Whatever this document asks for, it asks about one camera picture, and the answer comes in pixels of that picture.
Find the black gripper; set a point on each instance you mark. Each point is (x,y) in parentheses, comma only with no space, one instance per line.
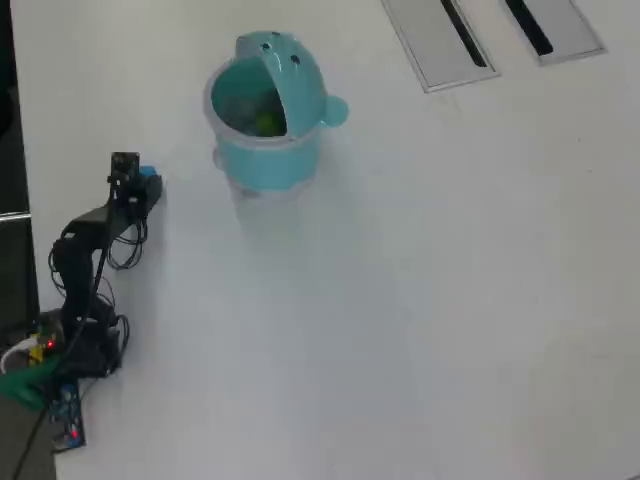
(127,192)

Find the blue lego block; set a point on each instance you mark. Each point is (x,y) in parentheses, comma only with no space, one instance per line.
(149,171)

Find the green lego block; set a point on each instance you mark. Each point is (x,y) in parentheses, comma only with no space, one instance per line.
(265,122)

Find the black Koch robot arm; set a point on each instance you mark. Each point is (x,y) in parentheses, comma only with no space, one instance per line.
(77,280)

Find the teal whale trash bin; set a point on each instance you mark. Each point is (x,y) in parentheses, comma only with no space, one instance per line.
(270,155)

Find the dark desk side panel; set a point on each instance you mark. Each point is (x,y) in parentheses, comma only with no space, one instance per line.
(12,125)

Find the small board with red LED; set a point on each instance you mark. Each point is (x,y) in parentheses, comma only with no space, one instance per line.
(46,342)

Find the green table clamp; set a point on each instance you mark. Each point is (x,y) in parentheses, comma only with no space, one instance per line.
(25,382)

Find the blue circuit board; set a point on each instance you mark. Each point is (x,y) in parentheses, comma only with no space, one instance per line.
(67,415)

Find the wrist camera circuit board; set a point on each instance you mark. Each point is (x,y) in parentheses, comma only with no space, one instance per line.
(125,162)

